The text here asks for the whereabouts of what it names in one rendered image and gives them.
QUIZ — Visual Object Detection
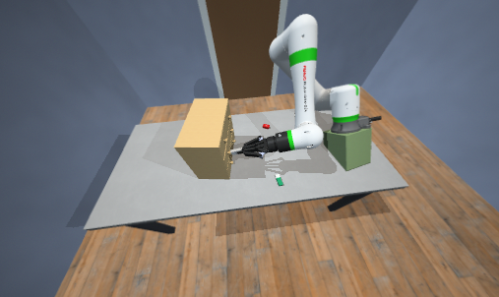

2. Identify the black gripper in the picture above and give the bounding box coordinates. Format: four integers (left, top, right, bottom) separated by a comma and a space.
230, 136, 278, 158

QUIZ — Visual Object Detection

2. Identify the white and green eraser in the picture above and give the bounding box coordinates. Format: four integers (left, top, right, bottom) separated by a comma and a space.
275, 174, 282, 186

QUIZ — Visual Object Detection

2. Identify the small tan chest of drawers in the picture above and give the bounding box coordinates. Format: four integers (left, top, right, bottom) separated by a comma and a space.
174, 98, 230, 179

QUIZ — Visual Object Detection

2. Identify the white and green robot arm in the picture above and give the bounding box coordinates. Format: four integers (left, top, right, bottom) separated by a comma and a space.
269, 14, 382, 152

